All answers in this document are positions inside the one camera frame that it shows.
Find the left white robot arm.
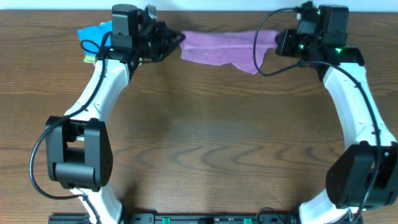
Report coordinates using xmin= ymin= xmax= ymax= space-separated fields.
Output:
xmin=41 ymin=4 xmax=185 ymax=223

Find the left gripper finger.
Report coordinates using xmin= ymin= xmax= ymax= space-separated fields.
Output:
xmin=155 ymin=42 xmax=180 ymax=62
xmin=166 ymin=28 xmax=186 ymax=42

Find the left black cable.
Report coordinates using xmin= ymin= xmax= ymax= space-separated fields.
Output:
xmin=29 ymin=30 xmax=113 ymax=224

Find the purple microfiber cloth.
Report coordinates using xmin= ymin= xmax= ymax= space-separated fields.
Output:
xmin=180 ymin=30 xmax=278 ymax=75

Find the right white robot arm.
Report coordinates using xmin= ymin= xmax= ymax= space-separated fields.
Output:
xmin=276 ymin=1 xmax=397 ymax=223

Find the black cable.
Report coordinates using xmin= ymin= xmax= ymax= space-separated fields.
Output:
xmin=252 ymin=7 xmax=383 ymax=224
xmin=29 ymin=30 xmax=113 ymax=224

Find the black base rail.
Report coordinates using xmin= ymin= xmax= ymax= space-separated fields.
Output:
xmin=48 ymin=212 xmax=364 ymax=224

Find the right black cable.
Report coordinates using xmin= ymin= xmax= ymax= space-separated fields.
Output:
xmin=252 ymin=7 xmax=383 ymax=224

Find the blue folded cloth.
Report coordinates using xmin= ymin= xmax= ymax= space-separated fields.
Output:
xmin=77 ymin=21 xmax=112 ymax=55

